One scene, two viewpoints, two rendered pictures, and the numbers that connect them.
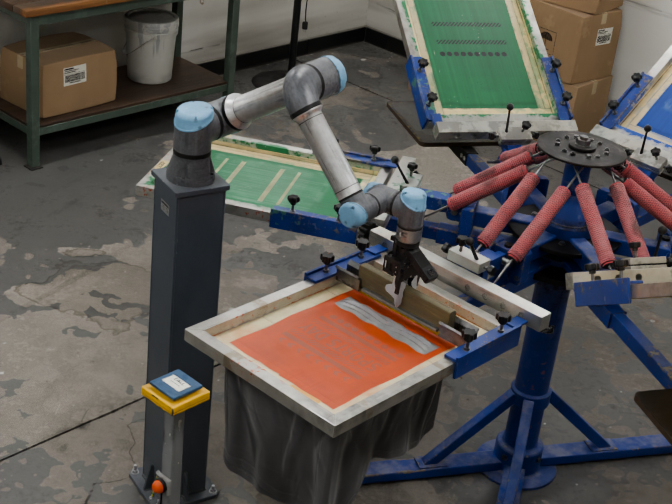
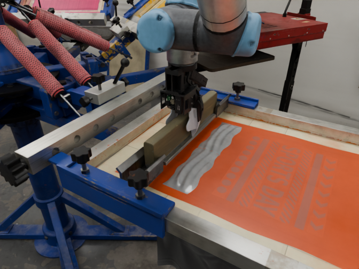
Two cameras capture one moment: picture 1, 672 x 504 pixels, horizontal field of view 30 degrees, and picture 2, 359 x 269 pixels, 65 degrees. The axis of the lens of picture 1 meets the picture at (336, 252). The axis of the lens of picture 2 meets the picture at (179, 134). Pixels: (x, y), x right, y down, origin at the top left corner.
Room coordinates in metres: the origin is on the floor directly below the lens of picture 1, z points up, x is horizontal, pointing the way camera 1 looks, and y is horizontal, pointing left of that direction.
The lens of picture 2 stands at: (3.39, 0.46, 1.42)
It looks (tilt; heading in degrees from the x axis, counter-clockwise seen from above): 32 degrees down; 260
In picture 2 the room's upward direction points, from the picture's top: straight up
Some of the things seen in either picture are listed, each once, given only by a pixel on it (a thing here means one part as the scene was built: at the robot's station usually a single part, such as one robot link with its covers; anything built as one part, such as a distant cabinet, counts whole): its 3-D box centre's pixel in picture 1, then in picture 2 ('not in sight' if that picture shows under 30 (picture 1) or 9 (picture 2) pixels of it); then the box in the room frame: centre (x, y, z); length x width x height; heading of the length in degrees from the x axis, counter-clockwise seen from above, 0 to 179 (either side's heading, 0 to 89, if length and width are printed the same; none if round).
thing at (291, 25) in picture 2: not in sight; (265, 28); (2.56, -1.24, 1.06); 0.61 x 0.46 x 0.12; 19
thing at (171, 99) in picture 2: (403, 256); (180, 86); (3.27, -0.20, 1.15); 0.09 x 0.08 x 0.12; 49
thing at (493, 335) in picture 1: (482, 347); (215, 101); (3.10, -0.45, 0.97); 0.30 x 0.05 x 0.07; 139
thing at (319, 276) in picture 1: (342, 271); (112, 192); (3.46, -0.03, 0.97); 0.30 x 0.05 x 0.07; 139
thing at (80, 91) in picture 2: (477, 266); (95, 99); (3.52, -0.45, 1.02); 0.17 x 0.06 x 0.05; 139
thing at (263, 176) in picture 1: (311, 166); not in sight; (4.06, 0.12, 1.05); 1.08 x 0.61 x 0.23; 79
